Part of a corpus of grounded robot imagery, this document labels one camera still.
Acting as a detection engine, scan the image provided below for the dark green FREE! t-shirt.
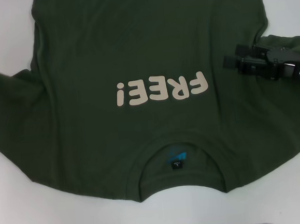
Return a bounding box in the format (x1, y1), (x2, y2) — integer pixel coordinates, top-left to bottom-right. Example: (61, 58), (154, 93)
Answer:
(0, 0), (300, 214)

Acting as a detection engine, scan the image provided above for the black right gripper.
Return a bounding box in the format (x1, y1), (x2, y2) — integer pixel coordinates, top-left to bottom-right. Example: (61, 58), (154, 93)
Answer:
(221, 38), (300, 92)

